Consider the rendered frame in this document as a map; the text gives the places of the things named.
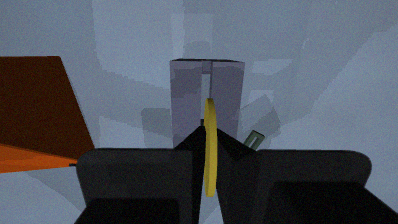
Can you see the gold coin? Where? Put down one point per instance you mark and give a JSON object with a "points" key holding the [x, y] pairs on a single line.
{"points": [[210, 169]]}

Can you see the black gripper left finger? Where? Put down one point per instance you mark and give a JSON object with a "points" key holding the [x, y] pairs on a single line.
{"points": [[148, 173]]}

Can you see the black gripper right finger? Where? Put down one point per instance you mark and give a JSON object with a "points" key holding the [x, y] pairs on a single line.
{"points": [[245, 176]]}

